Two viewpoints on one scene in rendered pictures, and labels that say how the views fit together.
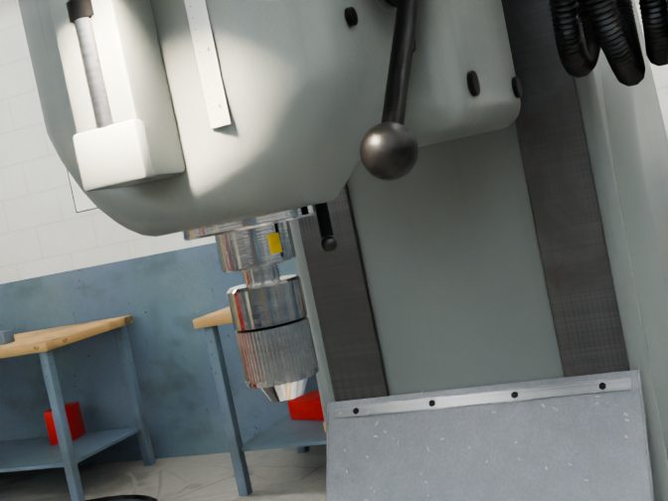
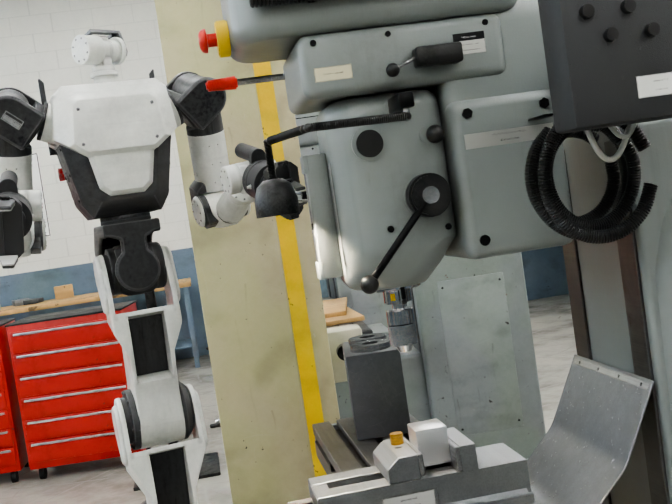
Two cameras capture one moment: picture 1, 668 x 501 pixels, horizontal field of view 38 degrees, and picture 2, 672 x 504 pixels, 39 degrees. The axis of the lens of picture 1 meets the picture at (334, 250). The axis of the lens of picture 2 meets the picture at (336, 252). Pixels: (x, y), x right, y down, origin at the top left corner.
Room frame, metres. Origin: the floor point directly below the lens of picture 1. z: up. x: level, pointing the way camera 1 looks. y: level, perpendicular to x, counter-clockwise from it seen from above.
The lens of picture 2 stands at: (-0.35, -1.26, 1.47)
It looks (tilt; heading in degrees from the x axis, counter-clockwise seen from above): 3 degrees down; 57
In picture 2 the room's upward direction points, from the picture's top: 8 degrees counter-clockwise
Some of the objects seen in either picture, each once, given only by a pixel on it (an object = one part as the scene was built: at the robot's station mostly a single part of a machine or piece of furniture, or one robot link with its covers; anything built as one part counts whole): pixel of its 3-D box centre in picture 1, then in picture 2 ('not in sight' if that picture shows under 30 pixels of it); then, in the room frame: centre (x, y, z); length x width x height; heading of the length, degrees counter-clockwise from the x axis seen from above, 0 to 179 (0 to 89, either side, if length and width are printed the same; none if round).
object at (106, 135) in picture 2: not in sight; (111, 145); (0.48, 0.91, 1.68); 0.34 x 0.30 x 0.36; 168
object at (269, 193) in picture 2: not in sight; (275, 196); (0.43, 0.09, 1.49); 0.07 x 0.07 x 0.06
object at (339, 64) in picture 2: not in sight; (389, 66); (0.65, 0.03, 1.68); 0.34 x 0.24 x 0.10; 155
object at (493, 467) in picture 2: not in sight; (415, 477); (0.55, -0.02, 1.00); 0.35 x 0.15 x 0.11; 155
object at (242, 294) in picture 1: (264, 289); (399, 311); (0.62, 0.05, 1.26); 0.05 x 0.05 x 0.01
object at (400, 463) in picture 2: not in sight; (397, 459); (0.53, 0.00, 1.03); 0.12 x 0.06 x 0.04; 65
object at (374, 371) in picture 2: not in sight; (374, 382); (0.86, 0.52, 1.04); 0.22 x 0.12 x 0.20; 58
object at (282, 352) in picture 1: (274, 338); (402, 329); (0.62, 0.05, 1.23); 0.05 x 0.05 x 0.05
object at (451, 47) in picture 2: not in sight; (422, 60); (0.62, -0.10, 1.66); 0.12 x 0.04 x 0.04; 155
